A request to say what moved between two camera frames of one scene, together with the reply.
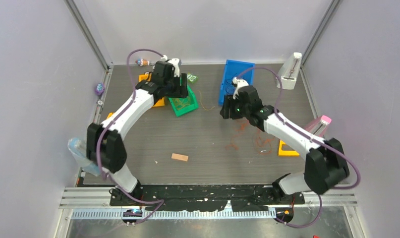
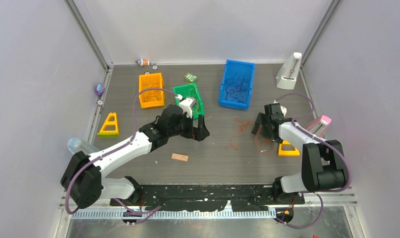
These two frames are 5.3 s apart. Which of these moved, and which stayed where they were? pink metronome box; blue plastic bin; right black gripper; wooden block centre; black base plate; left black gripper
Moved: left black gripper; right black gripper
Stayed: pink metronome box; black base plate; wooden block centre; blue plastic bin
